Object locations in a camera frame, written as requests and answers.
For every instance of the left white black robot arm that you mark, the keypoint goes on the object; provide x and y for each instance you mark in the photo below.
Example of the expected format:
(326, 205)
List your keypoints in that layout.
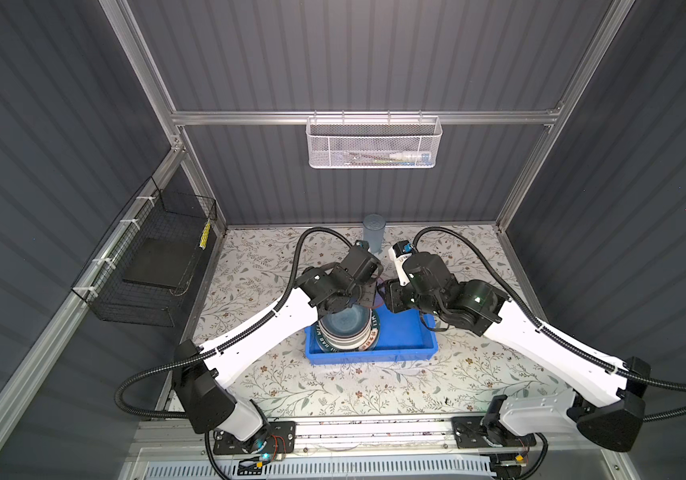
(203, 389)

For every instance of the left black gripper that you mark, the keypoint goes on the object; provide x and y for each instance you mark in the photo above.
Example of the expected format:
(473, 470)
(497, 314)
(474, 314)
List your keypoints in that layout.
(371, 280)

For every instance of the blue translucent cup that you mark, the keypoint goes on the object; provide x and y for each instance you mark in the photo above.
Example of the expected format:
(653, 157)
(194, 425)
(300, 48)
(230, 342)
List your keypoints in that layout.
(373, 232)

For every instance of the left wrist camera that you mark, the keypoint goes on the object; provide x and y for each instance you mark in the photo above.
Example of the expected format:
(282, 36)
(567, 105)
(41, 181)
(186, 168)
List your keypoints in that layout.
(362, 246)

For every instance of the blue plastic bin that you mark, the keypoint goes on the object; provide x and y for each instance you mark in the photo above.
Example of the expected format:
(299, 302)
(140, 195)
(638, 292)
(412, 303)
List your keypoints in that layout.
(402, 337)

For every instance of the black pad in basket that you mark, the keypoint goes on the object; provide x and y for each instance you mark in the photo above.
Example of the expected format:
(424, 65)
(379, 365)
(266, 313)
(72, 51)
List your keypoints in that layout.
(160, 263)

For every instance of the black wire basket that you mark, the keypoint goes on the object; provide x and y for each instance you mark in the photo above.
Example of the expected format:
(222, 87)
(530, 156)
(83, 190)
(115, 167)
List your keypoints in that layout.
(162, 214)

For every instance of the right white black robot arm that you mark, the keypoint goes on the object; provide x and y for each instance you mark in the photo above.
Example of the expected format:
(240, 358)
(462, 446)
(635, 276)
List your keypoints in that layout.
(602, 406)

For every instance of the floral table mat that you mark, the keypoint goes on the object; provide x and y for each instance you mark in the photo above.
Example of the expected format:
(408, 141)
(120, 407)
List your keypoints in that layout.
(464, 374)

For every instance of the pens in mesh basket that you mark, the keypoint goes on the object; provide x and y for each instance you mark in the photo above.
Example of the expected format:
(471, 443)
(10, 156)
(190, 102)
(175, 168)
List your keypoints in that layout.
(408, 158)

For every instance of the white plate green rim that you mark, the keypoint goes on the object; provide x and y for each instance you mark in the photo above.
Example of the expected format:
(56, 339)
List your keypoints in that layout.
(374, 320)

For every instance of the pink ceramic bowl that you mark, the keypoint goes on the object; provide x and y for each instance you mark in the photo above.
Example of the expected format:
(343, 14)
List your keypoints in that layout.
(360, 341)

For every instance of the white wire mesh basket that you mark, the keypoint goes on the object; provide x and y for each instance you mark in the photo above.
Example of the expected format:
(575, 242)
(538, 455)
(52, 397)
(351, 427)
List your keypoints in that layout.
(329, 137)

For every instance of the pink translucent cup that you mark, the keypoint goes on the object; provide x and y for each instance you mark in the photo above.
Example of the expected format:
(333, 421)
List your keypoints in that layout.
(382, 288)

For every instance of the dark blue ceramic bowl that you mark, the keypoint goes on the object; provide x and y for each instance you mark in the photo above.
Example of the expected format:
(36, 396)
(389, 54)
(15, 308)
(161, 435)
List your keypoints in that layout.
(347, 324)

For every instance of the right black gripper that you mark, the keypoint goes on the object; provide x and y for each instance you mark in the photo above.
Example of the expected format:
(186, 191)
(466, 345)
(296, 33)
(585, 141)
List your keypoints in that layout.
(392, 288)

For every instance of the yellow tag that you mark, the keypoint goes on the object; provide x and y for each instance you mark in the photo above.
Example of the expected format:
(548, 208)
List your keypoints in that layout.
(205, 235)

